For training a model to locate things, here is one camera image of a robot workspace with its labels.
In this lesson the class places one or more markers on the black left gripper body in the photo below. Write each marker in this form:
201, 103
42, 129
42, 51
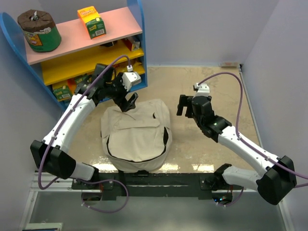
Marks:
117, 92

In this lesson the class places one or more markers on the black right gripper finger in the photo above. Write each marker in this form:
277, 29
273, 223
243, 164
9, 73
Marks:
182, 103
189, 110

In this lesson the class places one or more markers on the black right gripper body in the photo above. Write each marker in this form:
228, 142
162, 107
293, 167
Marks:
196, 119

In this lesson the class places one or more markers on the beige canvas backpack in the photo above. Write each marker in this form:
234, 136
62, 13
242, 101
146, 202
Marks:
139, 139

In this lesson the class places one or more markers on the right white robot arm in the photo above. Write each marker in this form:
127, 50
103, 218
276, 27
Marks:
270, 175

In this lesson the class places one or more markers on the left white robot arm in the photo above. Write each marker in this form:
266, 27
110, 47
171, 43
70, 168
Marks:
51, 153

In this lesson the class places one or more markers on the yellow snack bag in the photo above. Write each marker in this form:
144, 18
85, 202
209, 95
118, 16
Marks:
136, 65

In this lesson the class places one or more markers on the brown green toilet roll pack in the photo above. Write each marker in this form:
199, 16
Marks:
40, 30

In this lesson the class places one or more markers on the blue wooden shelf unit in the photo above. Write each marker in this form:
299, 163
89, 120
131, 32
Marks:
78, 54

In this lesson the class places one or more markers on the green sponge box middle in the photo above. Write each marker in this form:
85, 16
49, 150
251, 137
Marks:
80, 78

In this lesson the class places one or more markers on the black object on shelf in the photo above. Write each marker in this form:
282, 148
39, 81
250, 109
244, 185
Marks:
109, 44

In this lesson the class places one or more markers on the red white small box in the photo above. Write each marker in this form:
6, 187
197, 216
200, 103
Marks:
131, 43

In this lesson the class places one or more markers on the green sponge box left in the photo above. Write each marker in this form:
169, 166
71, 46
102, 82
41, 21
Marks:
62, 92

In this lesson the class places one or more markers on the small white orange label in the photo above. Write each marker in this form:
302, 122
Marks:
229, 65

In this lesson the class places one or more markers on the orange green sponge box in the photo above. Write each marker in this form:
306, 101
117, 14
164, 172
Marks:
92, 21

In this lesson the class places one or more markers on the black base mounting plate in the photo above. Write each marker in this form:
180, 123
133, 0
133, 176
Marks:
143, 184

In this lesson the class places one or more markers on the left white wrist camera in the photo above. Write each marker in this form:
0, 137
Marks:
130, 79

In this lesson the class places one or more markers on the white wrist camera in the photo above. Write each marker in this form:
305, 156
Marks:
201, 89
130, 79

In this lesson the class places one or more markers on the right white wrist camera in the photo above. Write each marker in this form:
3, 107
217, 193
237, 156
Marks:
201, 89

